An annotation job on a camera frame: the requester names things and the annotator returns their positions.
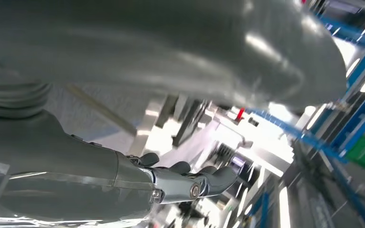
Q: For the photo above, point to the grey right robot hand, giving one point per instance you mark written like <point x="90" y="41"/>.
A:
<point x="138" y="47"/>

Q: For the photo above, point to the blue metal frame beam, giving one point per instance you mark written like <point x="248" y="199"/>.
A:
<point x="355" y="126"/>

